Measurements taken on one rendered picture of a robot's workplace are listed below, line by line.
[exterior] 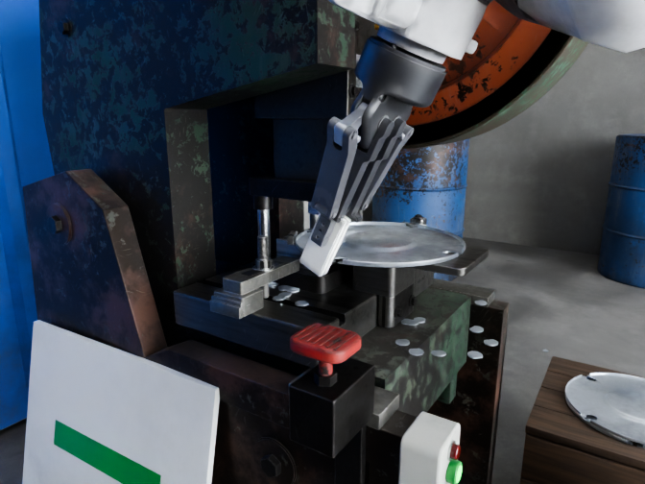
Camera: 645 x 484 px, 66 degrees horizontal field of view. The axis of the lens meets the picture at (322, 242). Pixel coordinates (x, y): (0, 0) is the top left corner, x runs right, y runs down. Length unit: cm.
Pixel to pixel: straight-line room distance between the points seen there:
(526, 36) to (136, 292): 88
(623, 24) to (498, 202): 384
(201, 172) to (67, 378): 48
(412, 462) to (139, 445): 51
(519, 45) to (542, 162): 304
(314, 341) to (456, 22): 33
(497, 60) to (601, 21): 73
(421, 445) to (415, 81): 41
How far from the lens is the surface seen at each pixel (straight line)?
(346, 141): 42
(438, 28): 42
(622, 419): 131
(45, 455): 121
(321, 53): 68
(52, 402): 116
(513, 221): 422
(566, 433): 122
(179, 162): 89
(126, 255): 92
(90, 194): 95
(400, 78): 43
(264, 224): 88
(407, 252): 81
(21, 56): 183
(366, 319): 82
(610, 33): 41
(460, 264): 77
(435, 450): 63
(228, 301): 75
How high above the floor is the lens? 99
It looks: 14 degrees down
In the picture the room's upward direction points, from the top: straight up
